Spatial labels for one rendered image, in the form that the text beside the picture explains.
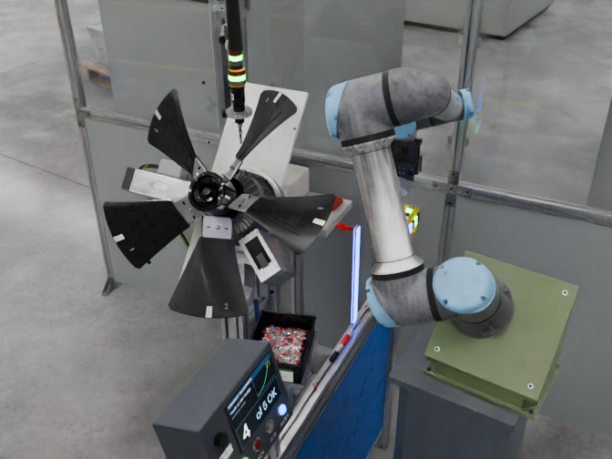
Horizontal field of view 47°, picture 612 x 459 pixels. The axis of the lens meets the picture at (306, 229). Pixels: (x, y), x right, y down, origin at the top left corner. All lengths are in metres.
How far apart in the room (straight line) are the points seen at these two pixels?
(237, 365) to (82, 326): 2.26
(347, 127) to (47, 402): 2.15
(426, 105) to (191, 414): 0.75
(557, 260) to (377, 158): 1.27
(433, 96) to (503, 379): 0.64
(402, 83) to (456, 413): 0.77
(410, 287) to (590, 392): 1.55
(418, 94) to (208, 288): 0.90
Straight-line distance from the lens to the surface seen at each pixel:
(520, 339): 1.65
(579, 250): 2.57
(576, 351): 2.82
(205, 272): 2.01
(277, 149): 2.26
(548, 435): 3.06
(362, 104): 1.43
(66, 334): 3.56
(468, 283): 1.46
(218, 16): 2.41
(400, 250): 1.48
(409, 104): 1.42
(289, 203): 1.98
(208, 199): 2.00
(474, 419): 1.70
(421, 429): 1.80
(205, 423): 1.27
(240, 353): 1.40
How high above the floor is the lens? 2.18
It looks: 32 degrees down
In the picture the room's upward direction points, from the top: 1 degrees counter-clockwise
